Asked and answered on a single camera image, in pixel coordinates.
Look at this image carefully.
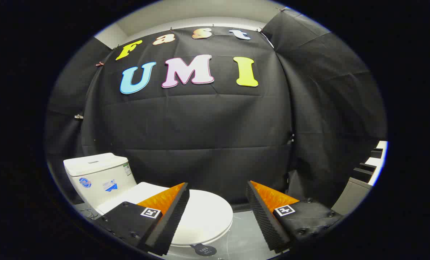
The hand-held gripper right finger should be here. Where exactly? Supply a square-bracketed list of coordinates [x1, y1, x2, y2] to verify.
[246, 181, 345, 253]

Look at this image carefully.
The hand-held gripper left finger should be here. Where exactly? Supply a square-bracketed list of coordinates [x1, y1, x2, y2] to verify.
[94, 182, 190, 256]

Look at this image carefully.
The white toilet lid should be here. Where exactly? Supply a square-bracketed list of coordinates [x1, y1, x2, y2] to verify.
[99, 182, 234, 247]

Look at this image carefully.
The black round lid lift tab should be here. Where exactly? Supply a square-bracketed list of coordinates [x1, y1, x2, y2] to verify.
[190, 244, 217, 257]

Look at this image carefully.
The white toilet with tank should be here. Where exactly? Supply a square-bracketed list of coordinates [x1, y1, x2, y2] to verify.
[63, 152, 234, 259]

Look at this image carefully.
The grey panel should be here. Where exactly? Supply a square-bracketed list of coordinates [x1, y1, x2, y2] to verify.
[331, 177, 373, 216]

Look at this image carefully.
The black backdrop cloth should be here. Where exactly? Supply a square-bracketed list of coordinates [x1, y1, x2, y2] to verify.
[45, 7, 387, 217]

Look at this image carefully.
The white and black stepped rack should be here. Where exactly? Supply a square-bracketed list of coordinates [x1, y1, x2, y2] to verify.
[352, 141, 388, 186]

